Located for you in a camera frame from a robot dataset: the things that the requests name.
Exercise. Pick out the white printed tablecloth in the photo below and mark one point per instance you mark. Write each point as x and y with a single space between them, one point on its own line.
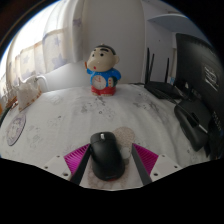
66 113

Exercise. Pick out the black computer monitor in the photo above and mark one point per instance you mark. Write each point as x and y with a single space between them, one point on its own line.
203 73

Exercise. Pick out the cloth-covered white kettle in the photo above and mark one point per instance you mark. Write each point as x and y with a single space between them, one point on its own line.
28 93

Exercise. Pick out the white wall shelf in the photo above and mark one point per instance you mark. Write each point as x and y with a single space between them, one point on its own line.
173 23

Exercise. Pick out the black computer mouse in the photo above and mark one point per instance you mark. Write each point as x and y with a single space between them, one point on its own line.
107 156

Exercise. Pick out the round purple printed mouse pad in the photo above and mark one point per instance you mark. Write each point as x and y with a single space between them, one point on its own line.
16 130

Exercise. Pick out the black router with antennas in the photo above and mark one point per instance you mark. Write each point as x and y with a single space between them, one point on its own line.
163 89

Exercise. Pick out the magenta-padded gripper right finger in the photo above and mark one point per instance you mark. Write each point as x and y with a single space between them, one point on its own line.
146 160

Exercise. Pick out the black keyboard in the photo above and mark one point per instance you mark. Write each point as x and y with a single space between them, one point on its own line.
4 116

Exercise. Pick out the white star-print curtain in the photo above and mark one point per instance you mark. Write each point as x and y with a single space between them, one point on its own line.
40 40

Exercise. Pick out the cartoon boy figurine clock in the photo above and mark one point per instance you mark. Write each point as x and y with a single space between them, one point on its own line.
103 71

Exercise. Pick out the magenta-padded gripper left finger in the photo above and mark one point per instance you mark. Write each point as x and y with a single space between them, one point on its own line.
76 160

